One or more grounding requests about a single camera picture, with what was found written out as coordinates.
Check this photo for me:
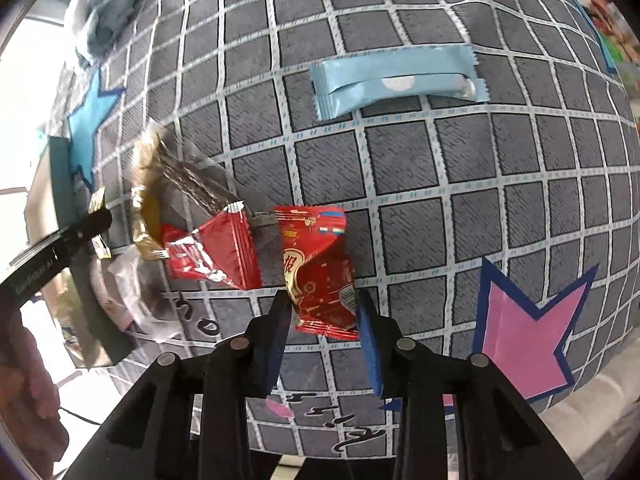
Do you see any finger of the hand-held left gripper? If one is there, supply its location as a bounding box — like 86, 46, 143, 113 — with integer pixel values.
52, 208, 114, 267

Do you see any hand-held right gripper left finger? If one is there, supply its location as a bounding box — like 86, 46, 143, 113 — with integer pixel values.
65, 289, 293, 480

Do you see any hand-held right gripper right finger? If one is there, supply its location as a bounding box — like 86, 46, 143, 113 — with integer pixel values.
356, 289, 584, 480

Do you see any grey cardboard box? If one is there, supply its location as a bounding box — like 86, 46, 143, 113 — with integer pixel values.
25, 135, 134, 369

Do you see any red snack packet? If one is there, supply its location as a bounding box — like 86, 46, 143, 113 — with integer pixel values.
272, 205, 361, 342
161, 208, 262, 291

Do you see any clear packet with meat stick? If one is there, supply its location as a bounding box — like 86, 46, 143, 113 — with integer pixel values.
131, 120, 281, 233

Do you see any clear white snack packet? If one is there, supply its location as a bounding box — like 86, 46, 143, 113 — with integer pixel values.
102, 247, 184, 344

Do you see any grey checked star blanket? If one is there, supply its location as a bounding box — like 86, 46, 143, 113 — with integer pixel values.
50, 0, 640, 459

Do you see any light blue towel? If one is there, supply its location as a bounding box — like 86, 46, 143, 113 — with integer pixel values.
69, 0, 144, 69

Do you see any light blue snack packet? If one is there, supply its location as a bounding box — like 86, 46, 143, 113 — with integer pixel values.
309, 44, 477, 92
314, 77, 489, 122

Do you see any pile of colourful snack packets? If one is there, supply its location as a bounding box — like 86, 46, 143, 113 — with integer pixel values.
545, 0, 640, 77

